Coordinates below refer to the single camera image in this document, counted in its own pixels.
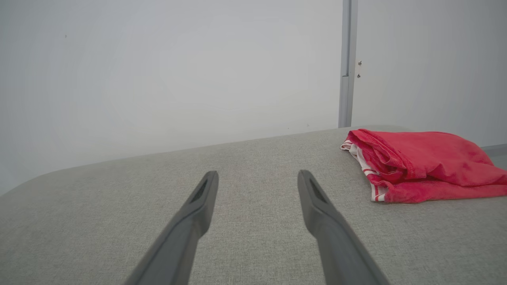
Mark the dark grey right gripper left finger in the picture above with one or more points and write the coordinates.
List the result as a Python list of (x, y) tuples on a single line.
[(178, 237)]

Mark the grey fabric covered table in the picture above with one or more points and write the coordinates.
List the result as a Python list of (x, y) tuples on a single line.
[(99, 217)]

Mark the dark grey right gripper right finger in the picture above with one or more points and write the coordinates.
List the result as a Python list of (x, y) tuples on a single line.
[(336, 241)]

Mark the grey vertical wall strip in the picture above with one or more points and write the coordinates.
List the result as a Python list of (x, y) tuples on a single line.
[(347, 63)]

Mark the small metal wall fitting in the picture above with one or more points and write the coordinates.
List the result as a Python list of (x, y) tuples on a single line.
[(359, 69)]

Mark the red basketball jersey white sleeves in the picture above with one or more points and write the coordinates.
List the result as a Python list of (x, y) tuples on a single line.
[(427, 162)]

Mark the grey baseboard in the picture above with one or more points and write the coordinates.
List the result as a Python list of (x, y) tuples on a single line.
[(495, 150)]

